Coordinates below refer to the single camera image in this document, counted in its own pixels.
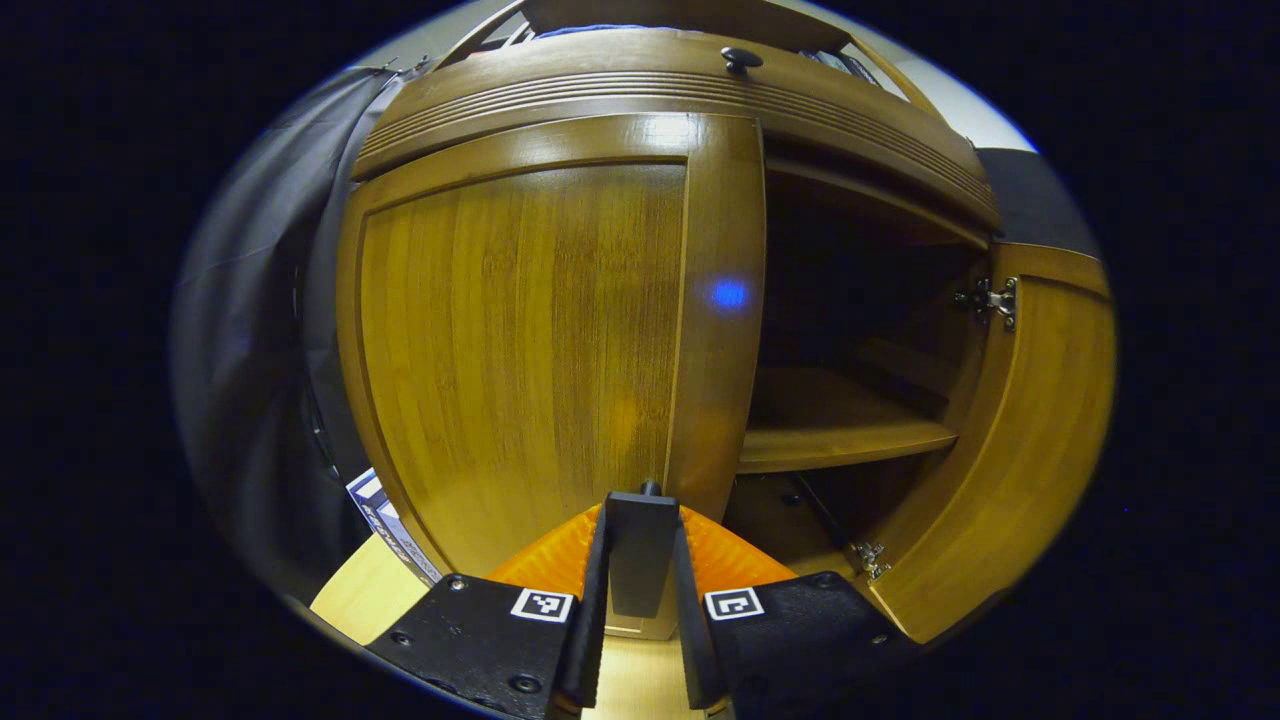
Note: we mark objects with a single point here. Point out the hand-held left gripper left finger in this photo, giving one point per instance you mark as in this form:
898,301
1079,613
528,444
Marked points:
480,640

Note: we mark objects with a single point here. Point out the metal door hinge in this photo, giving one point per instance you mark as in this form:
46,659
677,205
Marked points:
990,300
870,558

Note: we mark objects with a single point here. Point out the wooden cabinet door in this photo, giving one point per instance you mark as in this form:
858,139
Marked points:
1040,430
520,340

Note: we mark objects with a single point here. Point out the blue white printed box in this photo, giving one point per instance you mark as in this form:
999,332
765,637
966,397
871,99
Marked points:
395,530

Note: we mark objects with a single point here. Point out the wooden inner shelf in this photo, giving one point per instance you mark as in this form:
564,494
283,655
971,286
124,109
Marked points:
830,430

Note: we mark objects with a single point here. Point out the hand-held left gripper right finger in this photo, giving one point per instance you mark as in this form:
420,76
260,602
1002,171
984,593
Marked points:
800,630

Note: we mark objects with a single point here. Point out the black round drawer knob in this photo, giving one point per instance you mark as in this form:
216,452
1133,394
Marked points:
741,59

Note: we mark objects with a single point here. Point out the black backdrop cloth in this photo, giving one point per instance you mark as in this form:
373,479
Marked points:
250,330
1035,205

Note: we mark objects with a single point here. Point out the wooden double-door shoe cabinet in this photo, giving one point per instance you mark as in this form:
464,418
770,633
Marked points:
650,90

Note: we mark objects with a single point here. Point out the wooden cabinet drawer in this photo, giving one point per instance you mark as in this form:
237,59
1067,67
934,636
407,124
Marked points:
560,85

